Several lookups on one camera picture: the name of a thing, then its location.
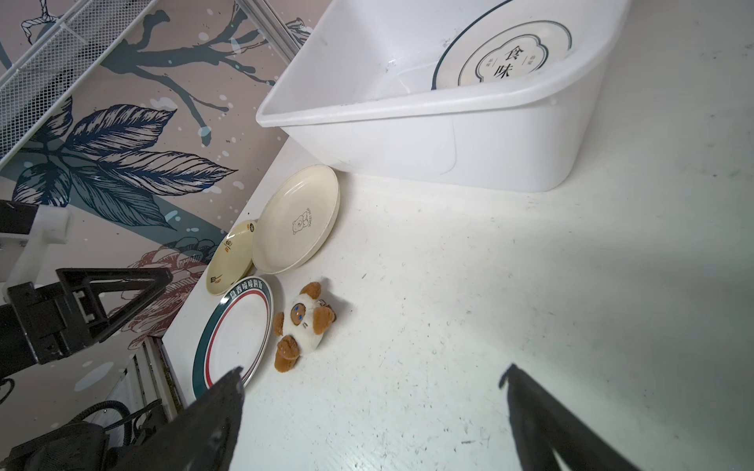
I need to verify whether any white wire mesh shelf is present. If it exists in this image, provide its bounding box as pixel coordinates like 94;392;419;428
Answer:
1;1;156;165

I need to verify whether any white plate with flower outline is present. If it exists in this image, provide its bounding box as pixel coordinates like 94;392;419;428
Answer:
432;1;576;90

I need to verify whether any small yellowish saucer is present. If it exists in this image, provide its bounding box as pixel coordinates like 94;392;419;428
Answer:
205;220;257;296

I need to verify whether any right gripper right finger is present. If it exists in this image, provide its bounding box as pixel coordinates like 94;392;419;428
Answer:
499;364;637;471

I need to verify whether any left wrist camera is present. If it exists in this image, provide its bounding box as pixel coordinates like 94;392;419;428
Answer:
1;200;72;302

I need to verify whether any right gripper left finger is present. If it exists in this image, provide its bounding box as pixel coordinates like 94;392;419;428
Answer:
115;368;245;471

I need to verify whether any white plastic bin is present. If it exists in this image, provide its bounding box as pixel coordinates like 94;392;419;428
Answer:
256;1;630;192

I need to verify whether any cream round plate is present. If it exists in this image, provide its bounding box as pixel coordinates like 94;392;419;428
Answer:
251;165;341;275

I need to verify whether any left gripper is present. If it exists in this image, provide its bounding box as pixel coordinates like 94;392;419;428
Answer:
1;268;173;377

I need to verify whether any white plate green rim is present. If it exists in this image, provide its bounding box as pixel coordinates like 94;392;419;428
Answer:
192;276;274;398

